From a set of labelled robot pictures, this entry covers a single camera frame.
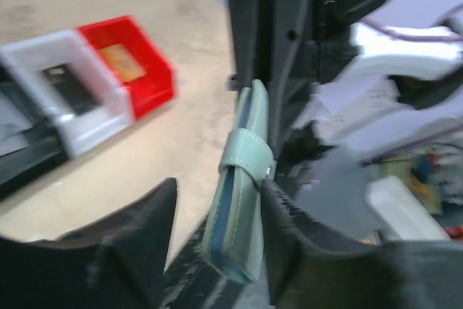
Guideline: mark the red plastic bin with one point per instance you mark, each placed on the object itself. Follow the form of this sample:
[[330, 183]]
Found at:
[[158, 86]]

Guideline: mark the green card holder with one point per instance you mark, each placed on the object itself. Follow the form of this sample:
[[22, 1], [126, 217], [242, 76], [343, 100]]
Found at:
[[233, 236]]

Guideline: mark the black plastic bin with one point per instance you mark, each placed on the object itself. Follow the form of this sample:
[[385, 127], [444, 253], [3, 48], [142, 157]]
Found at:
[[30, 143]]

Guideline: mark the orange credit card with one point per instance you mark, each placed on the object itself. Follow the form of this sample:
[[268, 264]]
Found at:
[[122, 62]]

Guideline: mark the black credit card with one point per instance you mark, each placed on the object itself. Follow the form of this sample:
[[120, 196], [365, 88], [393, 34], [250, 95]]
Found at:
[[65, 81]]

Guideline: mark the white plastic bin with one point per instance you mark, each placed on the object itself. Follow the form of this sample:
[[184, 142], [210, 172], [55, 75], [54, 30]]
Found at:
[[27, 59]]

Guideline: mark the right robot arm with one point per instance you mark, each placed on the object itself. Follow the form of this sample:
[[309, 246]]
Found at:
[[349, 117]]

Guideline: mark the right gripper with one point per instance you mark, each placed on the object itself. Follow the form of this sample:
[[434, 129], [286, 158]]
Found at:
[[270, 37]]

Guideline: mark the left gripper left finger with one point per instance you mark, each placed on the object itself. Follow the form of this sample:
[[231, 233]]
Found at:
[[114, 262]]

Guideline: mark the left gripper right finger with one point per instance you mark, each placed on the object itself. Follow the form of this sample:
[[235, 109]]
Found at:
[[310, 265]]

